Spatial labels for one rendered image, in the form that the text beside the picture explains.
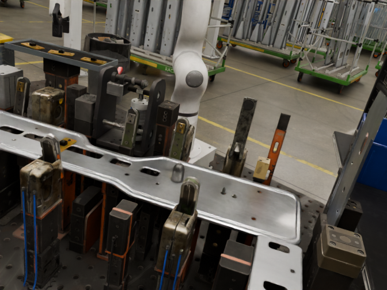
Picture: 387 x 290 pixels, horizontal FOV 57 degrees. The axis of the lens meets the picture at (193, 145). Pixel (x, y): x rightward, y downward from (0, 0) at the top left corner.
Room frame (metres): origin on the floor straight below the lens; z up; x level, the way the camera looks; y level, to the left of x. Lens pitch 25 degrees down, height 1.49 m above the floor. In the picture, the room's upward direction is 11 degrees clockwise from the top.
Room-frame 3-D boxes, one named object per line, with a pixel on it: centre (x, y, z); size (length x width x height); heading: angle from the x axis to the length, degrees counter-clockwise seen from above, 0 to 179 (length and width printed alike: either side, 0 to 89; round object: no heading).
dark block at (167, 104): (1.05, 0.10, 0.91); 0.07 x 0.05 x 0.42; 169
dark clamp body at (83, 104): (1.08, 0.35, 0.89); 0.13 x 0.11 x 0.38; 169
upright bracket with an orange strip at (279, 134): (0.92, -0.23, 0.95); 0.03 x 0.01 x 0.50; 79
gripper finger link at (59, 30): (1.18, 0.51, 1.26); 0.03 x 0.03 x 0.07; 8
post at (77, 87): (1.11, 0.41, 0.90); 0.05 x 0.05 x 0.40; 79
